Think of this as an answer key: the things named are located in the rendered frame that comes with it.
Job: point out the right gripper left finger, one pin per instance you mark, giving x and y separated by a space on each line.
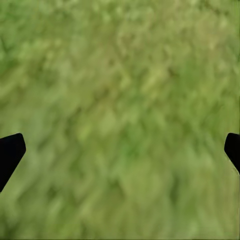
12 150

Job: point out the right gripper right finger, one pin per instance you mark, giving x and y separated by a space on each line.
232 149

